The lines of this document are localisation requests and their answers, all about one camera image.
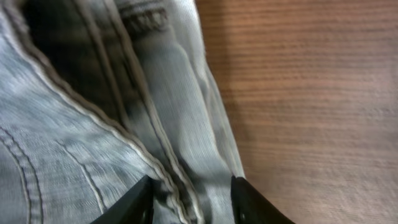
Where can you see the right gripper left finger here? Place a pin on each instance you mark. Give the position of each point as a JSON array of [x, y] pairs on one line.
[[136, 206]]

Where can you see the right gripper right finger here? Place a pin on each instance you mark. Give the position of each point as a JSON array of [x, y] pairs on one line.
[[251, 207]]

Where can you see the light blue denim shorts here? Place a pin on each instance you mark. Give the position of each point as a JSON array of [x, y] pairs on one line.
[[96, 95]]

